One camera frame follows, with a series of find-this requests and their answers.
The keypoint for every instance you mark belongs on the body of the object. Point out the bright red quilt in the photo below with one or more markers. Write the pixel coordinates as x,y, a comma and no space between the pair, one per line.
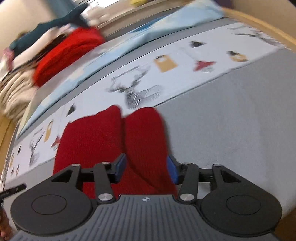
77,44

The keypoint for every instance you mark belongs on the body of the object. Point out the cream folded blanket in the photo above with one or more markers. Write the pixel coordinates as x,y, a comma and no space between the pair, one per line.
17,94

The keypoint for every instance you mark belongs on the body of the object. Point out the white folded duvet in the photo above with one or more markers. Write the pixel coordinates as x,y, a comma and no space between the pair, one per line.
32,51

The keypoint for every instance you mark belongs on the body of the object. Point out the person's left hand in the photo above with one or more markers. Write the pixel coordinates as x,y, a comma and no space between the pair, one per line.
5,228

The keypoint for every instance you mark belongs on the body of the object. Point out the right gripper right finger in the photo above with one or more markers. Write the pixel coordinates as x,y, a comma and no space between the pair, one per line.
185,175

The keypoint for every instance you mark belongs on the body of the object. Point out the white plush toy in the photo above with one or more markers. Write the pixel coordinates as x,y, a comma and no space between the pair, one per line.
96,15

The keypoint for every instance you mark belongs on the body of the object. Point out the dark red knit sweater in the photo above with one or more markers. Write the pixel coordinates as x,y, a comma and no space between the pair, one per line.
104,136

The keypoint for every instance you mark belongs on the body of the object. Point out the yellow plush toy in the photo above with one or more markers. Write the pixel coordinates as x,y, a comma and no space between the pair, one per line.
137,3

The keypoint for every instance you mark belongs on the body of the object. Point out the printed deer bed sheet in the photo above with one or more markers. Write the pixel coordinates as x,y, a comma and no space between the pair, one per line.
147,81

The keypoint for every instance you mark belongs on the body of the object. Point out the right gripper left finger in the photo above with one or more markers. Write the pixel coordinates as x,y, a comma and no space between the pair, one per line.
105,174

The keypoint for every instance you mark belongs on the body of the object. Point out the light blue folded sheet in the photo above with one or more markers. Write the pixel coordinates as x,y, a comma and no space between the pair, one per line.
190,15

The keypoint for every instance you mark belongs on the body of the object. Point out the wooden bed frame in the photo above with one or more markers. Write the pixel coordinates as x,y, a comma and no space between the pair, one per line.
265,27

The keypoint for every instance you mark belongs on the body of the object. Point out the teal shark plush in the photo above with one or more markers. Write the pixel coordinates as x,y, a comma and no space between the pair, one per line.
73,17

